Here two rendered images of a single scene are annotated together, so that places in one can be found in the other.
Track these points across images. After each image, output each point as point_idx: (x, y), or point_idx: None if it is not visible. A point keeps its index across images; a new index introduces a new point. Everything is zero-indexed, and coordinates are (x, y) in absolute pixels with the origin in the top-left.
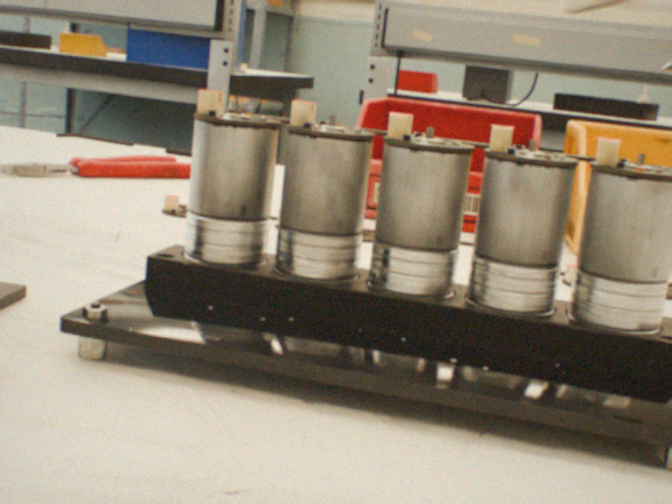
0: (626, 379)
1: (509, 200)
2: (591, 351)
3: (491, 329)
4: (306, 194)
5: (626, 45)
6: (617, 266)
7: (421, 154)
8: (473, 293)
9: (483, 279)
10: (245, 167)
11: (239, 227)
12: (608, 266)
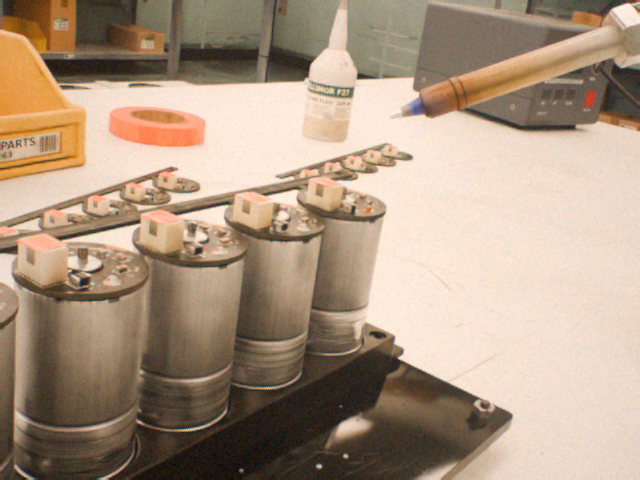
0: (381, 388)
1: (296, 279)
2: (348, 377)
3: (289, 406)
4: (109, 375)
5: None
6: (359, 298)
7: (230, 267)
8: (254, 378)
9: (268, 362)
10: (9, 381)
11: (8, 466)
12: (352, 301)
